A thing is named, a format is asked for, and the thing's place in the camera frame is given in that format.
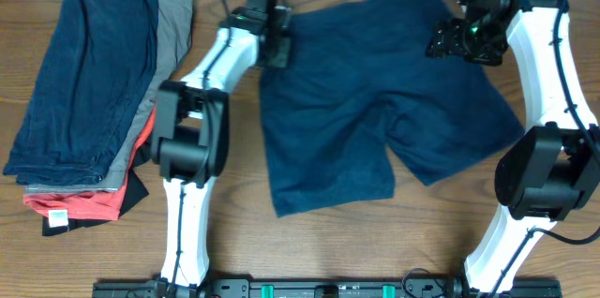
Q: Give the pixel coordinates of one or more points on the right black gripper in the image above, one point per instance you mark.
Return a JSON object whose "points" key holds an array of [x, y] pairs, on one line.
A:
{"points": [[449, 31]]}

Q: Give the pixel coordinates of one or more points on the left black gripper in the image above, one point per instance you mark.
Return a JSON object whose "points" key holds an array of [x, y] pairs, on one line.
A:
{"points": [[279, 48]]}

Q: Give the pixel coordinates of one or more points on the navy blue shorts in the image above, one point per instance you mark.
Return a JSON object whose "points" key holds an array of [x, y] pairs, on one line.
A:
{"points": [[358, 88]]}

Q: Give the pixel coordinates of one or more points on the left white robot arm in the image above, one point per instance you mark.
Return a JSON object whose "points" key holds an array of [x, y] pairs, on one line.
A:
{"points": [[190, 139]]}

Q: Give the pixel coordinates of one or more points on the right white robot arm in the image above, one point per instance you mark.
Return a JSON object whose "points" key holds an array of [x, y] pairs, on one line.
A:
{"points": [[553, 169]]}

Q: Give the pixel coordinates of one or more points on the folded grey garment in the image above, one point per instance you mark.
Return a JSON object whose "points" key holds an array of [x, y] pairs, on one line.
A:
{"points": [[173, 43]]}

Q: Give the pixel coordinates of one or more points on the folded navy jeans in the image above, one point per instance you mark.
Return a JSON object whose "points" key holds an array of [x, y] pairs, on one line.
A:
{"points": [[93, 77]]}

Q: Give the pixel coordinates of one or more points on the folded red garment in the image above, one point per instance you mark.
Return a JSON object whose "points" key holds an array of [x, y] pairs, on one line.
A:
{"points": [[105, 204]]}

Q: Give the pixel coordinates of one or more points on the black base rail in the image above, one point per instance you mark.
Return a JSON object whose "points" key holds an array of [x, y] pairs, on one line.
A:
{"points": [[419, 286]]}

